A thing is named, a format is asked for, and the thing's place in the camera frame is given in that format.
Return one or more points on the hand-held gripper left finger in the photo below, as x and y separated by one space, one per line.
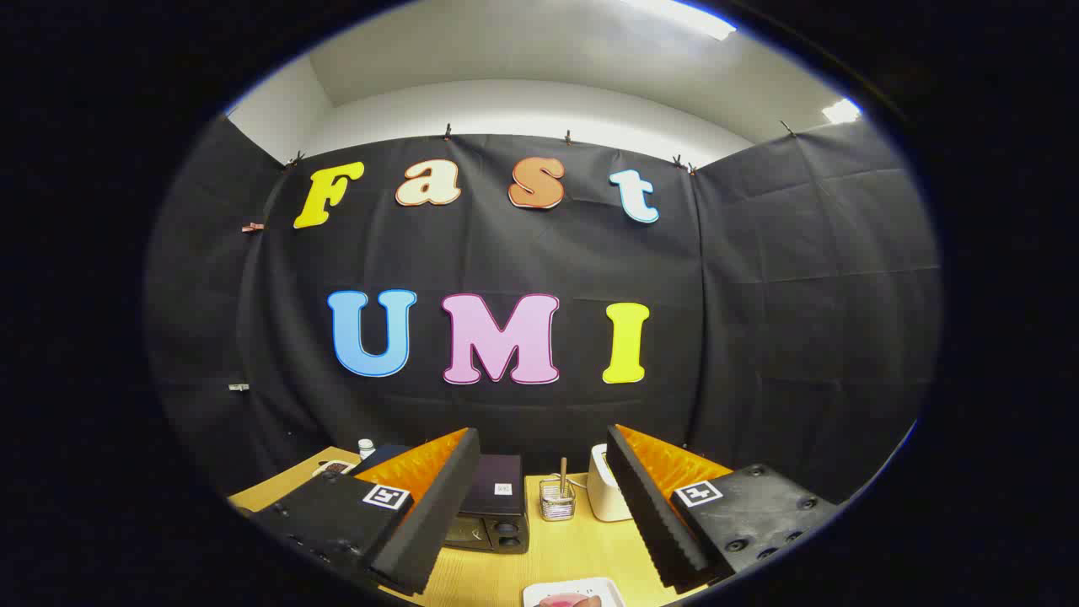
438 506

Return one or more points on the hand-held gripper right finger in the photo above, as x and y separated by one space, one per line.
649 514

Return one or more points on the black toaster oven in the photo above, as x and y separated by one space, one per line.
497 506

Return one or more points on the white square plate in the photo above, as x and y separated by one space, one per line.
590 586

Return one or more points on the pink round meat slice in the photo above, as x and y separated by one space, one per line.
560 601

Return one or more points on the cream white toaster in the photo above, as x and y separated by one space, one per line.
603 493

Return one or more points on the small white bottle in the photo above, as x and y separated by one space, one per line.
366 448

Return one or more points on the wooden stick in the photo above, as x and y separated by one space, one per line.
563 472

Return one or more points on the small white seed dish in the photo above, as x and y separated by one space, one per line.
335 468

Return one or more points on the black backdrop cloth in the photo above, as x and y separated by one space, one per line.
759 320

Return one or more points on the row of black clips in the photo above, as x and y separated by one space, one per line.
448 132

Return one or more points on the ceiling light panel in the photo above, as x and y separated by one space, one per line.
683 17
841 110

